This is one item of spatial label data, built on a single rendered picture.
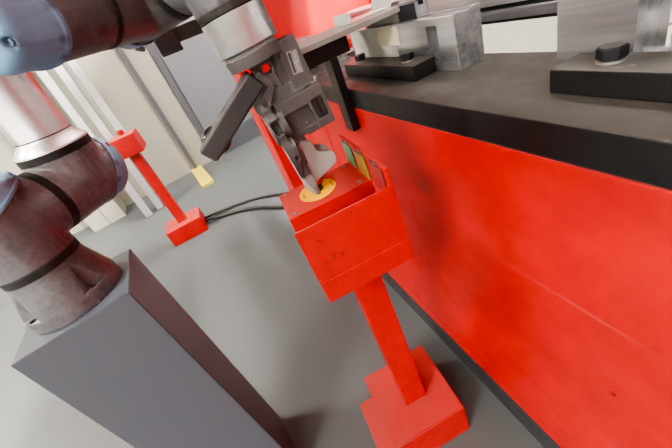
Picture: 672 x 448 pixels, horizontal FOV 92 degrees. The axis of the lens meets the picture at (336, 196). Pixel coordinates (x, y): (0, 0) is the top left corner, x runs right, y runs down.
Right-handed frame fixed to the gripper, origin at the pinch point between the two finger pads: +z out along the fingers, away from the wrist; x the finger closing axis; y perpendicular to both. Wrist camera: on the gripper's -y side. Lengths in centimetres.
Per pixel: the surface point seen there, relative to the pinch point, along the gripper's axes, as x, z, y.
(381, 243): -4.9, 12.1, 5.2
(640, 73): -21.6, -3.7, 32.2
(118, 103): 330, -17, -109
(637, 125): -24.6, -1.3, 27.6
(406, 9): 22.7, -12.2, 35.4
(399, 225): -4.9, 10.9, 9.0
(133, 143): 178, 3, -74
